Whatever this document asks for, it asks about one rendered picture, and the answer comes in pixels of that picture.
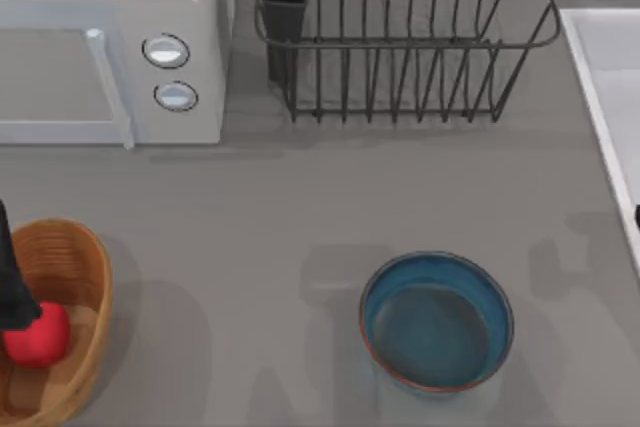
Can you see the pale microwave oven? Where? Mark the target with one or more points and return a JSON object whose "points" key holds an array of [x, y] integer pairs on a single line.
{"points": [[205, 72]]}

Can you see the small round microwave knob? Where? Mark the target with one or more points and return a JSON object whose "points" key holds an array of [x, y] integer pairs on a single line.
{"points": [[175, 96]]}

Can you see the blue bowl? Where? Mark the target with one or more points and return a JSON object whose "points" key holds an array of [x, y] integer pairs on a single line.
{"points": [[436, 322]]}

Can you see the black cutlery holder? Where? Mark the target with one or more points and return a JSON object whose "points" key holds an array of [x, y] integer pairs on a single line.
{"points": [[282, 7]]}

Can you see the large round microwave knob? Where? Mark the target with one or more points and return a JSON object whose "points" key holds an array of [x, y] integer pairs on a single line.
{"points": [[166, 50]]}

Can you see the wooden basket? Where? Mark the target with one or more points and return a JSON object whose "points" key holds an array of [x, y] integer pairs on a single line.
{"points": [[70, 267]]}

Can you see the red apple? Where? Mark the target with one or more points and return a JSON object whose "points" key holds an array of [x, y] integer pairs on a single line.
{"points": [[42, 339]]}

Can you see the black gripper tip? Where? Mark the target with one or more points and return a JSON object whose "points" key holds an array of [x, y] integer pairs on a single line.
{"points": [[10, 277]]}

